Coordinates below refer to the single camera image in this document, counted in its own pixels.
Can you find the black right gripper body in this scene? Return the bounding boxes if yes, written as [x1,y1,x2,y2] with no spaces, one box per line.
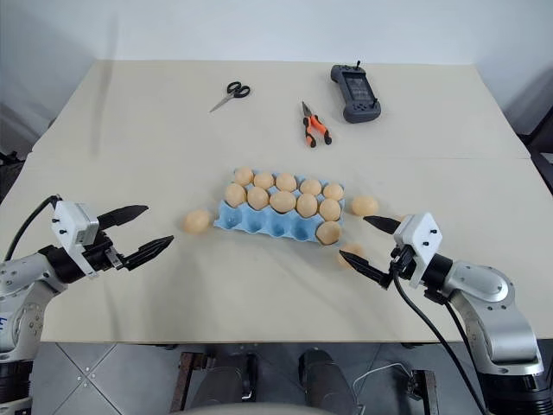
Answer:
[388,244,418,278]

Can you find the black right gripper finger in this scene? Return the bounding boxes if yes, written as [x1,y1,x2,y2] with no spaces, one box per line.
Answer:
[338,249,395,291]
[362,214,404,237]

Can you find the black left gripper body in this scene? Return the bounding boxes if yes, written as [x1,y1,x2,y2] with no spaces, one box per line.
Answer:
[81,231,131,273]

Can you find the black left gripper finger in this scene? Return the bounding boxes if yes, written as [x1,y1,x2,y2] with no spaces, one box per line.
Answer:
[122,234,175,272]
[96,204,150,231]

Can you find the blue egg tray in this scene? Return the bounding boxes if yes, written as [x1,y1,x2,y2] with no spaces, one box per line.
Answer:
[213,168,347,248]

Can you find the orange and black pliers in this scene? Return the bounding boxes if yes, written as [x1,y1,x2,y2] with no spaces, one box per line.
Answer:
[301,100,334,147]

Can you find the dark background equipment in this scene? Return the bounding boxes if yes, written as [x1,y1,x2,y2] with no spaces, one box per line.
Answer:
[0,103,57,204]
[517,114,553,195]

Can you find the rusty metal table leg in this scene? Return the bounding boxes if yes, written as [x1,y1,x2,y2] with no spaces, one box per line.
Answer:
[169,350,195,414]
[410,369,440,415]

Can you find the dark grey handheld controller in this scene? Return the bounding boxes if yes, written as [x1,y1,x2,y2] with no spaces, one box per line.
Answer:
[330,59,383,125]

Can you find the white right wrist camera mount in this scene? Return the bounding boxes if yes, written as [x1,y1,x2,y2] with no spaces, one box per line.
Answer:
[392,211,447,289]

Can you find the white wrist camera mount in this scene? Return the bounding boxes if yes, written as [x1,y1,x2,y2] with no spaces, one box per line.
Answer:
[50,200,101,278]
[392,211,447,289]

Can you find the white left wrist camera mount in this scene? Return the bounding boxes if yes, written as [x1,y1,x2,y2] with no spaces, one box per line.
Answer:
[50,200,101,278]

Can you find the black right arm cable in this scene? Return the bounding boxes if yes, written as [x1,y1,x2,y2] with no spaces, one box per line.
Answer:
[390,254,492,415]

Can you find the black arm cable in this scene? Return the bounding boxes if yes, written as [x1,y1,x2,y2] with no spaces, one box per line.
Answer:
[3,194,64,263]
[390,254,492,415]

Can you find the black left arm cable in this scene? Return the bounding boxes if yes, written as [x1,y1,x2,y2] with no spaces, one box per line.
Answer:
[3,194,64,263]

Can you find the thin white cable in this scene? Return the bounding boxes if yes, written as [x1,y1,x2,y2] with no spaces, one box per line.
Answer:
[352,361,411,390]

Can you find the black-handled scissors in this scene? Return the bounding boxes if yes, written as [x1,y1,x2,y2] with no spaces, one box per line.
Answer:
[208,80,251,114]

